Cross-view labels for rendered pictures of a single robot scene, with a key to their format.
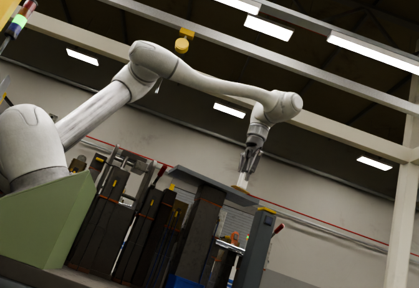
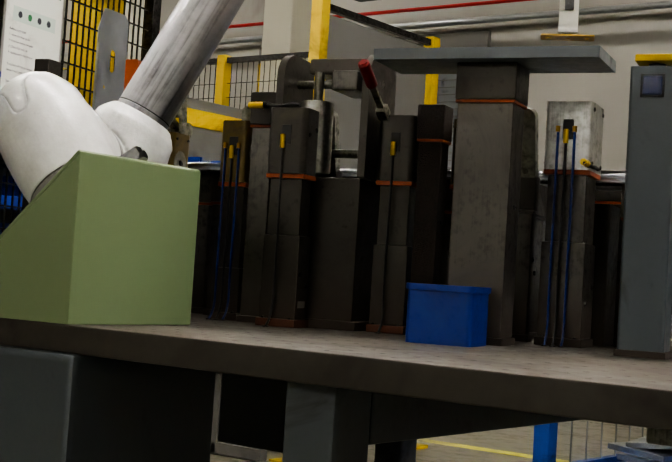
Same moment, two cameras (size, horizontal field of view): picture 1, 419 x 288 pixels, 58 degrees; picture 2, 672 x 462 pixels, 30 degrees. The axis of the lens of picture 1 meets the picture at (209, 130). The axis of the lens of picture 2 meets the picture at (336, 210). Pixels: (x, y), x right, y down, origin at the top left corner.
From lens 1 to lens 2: 1.16 m
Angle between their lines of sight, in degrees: 41
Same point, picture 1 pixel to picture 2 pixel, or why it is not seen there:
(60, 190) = (55, 199)
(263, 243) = (652, 147)
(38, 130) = (31, 114)
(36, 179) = not seen: hidden behind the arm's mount
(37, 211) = (37, 242)
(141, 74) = not seen: outside the picture
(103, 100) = not seen: outside the picture
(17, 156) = (17, 169)
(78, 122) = (164, 55)
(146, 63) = not seen: outside the picture
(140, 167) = (344, 83)
